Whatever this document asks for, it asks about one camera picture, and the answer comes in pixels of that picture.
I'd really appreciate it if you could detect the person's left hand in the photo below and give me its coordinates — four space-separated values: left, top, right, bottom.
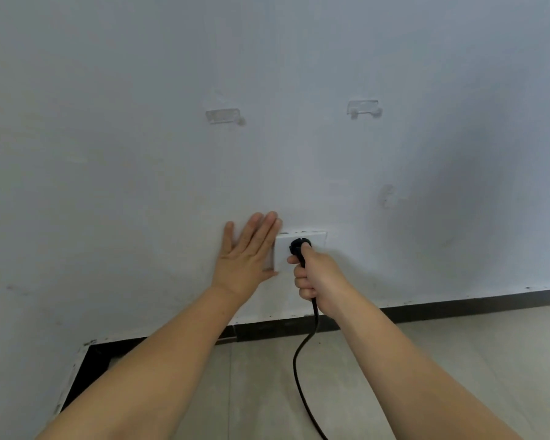
210 211 284 302

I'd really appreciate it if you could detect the person's right hand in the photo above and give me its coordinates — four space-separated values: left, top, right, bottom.
287 244 351 318

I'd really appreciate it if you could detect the black power cord with plug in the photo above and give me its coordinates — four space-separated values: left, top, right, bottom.
289 238 329 440

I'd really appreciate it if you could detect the person's left forearm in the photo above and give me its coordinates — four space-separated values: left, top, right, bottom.
36 284 244 440

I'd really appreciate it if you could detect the person's right forearm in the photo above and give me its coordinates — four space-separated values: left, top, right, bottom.
323 290 523 440

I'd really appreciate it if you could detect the black skirting board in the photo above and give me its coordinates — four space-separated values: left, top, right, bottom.
62 288 550 413

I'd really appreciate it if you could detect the white wall socket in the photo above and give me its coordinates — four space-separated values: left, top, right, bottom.
265 229 328 274

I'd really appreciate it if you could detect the clear wall hook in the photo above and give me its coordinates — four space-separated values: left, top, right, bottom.
346 99 383 120
205 104 246 126

